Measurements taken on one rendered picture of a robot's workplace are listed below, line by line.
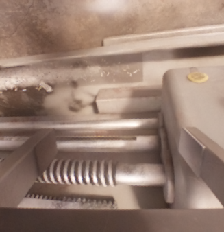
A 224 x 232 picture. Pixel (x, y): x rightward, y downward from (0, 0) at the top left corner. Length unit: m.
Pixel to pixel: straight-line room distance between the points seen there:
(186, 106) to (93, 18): 0.73
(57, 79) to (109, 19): 0.43
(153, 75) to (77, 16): 0.53
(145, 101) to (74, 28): 0.58
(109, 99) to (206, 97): 0.29
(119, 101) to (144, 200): 0.26
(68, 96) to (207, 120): 0.46
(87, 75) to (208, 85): 0.35
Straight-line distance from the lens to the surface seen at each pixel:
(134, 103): 0.47
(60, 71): 0.55
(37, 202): 0.36
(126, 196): 0.34
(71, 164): 0.29
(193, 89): 0.27
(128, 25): 0.87
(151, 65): 0.49
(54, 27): 0.96
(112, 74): 0.50
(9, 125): 0.45
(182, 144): 0.17
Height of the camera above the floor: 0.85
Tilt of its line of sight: 49 degrees down
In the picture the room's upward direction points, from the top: 169 degrees counter-clockwise
